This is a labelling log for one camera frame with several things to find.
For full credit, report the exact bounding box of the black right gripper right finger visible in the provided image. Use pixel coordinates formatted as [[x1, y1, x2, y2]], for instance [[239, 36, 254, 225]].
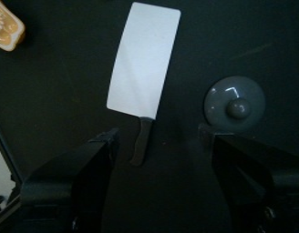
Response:
[[198, 122, 299, 233]]

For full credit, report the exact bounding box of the tan toy squash half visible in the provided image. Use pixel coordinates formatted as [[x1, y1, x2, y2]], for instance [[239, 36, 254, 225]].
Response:
[[0, 0, 27, 52]]

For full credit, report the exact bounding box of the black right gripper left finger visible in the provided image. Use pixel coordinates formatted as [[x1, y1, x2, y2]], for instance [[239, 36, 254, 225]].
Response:
[[17, 127, 122, 233]]

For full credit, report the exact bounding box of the grey round pot lid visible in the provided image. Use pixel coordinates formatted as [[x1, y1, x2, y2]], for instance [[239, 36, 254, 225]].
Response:
[[203, 76, 266, 134]]

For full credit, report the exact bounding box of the white toy cleaver black handle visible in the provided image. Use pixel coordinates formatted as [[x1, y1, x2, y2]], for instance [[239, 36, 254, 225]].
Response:
[[106, 1, 183, 167]]

